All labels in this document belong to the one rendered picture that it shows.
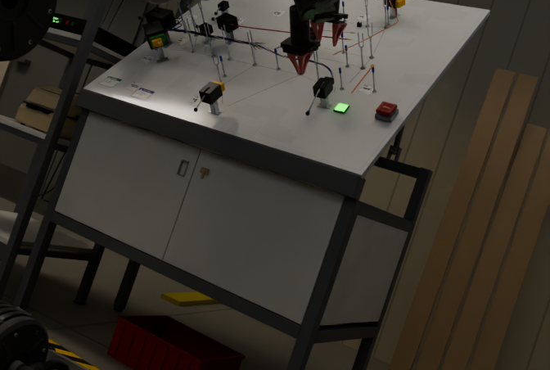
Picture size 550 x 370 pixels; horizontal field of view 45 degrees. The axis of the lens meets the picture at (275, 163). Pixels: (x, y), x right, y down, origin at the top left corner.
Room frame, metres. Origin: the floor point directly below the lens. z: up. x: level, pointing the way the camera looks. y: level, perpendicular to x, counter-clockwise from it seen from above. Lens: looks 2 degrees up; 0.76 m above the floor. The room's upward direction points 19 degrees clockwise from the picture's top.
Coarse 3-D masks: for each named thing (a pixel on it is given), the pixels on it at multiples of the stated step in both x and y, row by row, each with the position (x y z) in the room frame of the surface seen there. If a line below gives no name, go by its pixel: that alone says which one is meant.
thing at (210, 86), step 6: (210, 84) 2.19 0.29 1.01; (216, 84) 2.18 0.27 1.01; (204, 90) 2.17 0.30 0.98; (210, 90) 2.16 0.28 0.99; (216, 90) 2.17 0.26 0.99; (204, 96) 2.16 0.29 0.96; (210, 96) 2.16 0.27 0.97; (216, 96) 2.18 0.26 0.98; (210, 102) 2.17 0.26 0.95; (216, 102) 2.21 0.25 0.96; (210, 108) 2.23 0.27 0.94; (216, 108) 2.23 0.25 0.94; (216, 114) 2.23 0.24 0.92
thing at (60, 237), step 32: (96, 0) 2.51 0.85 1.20; (64, 32) 2.56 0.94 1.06; (96, 32) 2.52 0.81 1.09; (96, 64) 3.09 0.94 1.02; (64, 96) 2.50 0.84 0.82; (0, 128) 2.65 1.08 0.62; (32, 128) 2.67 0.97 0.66; (32, 160) 3.18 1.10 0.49; (32, 192) 2.50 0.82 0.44; (0, 224) 2.74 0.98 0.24; (32, 224) 2.99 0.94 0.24; (0, 256) 3.17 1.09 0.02; (64, 256) 2.73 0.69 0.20; (96, 256) 2.89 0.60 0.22; (0, 288) 2.51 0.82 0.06
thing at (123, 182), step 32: (96, 128) 2.46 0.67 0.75; (128, 128) 2.39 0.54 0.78; (96, 160) 2.43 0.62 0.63; (128, 160) 2.36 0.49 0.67; (160, 160) 2.29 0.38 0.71; (192, 160) 2.23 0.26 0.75; (64, 192) 2.48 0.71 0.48; (96, 192) 2.41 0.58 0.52; (128, 192) 2.34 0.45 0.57; (160, 192) 2.27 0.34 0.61; (96, 224) 2.38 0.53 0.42; (128, 224) 2.31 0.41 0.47; (160, 224) 2.25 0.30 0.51; (160, 256) 2.22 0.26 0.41
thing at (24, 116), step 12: (36, 96) 2.67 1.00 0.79; (48, 96) 2.65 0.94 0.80; (24, 108) 2.65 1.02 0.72; (36, 108) 2.62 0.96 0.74; (48, 108) 2.63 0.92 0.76; (72, 108) 2.63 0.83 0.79; (24, 120) 2.64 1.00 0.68; (36, 120) 2.61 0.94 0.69; (48, 120) 2.58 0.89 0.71; (72, 120) 2.66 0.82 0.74; (72, 132) 2.67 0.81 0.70
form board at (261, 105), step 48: (240, 0) 2.84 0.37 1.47; (288, 0) 2.77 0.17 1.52; (384, 0) 2.64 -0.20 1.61; (144, 48) 2.64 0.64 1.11; (240, 48) 2.53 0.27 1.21; (336, 48) 2.42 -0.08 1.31; (384, 48) 2.37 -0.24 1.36; (432, 48) 2.33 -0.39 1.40; (192, 96) 2.33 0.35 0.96; (240, 96) 2.29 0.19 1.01; (288, 96) 2.24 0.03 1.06; (336, 96) 2.20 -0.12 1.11; (384, 96) 2.16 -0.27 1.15; (288, 144) 2.05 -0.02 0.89; (336, 144) 2.01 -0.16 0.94; (384, 144) 1.98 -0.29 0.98
